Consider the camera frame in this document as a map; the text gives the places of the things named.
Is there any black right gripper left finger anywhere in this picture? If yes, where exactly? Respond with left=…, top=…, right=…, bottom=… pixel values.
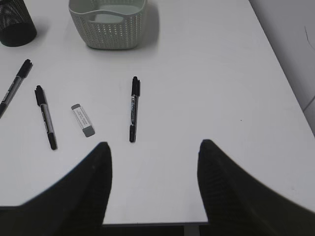
left=0, top=142, right=112, bottom=236

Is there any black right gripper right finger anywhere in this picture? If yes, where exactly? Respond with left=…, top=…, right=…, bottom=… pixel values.
left=197, top=140, right=315, bottom=236

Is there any black marker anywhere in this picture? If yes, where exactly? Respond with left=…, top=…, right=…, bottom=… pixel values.
left=129, top=76, right=140, bottom=143
left=34, top=85, right=57, bottom=150
left=0, top=59, right=33, bottom=117

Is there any white eraser right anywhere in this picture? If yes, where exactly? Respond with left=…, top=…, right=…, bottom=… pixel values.
left=71, top=104, right=95, bottom=137

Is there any pale green plastic basket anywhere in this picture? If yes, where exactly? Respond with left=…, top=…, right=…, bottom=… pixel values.
left=68, top=0, right=147, bottom=50

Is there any black mesh pen holder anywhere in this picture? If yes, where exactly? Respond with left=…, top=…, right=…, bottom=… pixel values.
left=0, top=0, right=37, bottom=47

